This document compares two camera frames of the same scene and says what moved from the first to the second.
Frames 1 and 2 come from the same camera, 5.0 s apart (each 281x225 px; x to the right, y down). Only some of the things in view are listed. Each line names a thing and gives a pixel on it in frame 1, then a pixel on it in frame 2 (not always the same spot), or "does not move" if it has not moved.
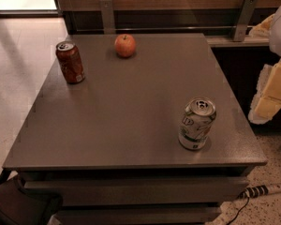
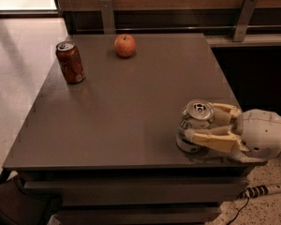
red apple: (125, 44) does not move
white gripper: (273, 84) to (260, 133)
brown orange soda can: (71, 65) does not move
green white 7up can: (197, 120) does not move
